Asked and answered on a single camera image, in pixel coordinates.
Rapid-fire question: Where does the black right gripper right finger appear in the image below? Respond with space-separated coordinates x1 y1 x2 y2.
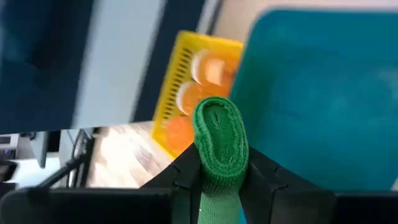
239 146 336 224

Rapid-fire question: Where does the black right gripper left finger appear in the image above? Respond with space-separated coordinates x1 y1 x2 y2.
139 142 203 224

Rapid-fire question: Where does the green bandage roll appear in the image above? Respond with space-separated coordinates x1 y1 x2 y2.
192 96 250 224

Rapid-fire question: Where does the orange pill bottle pack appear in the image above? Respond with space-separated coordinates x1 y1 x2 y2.
164 48 240 153

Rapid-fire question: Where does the navy fabric basket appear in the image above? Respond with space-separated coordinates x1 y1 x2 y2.
0 0 215 135

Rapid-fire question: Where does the teal plastic tray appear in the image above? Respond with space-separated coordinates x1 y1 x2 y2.
229 8 398 192

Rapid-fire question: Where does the yellow plastic tray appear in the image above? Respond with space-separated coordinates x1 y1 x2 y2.
150 30 245 159

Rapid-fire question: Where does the black aluminium frame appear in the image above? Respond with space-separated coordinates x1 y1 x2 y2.
37 129 96 189

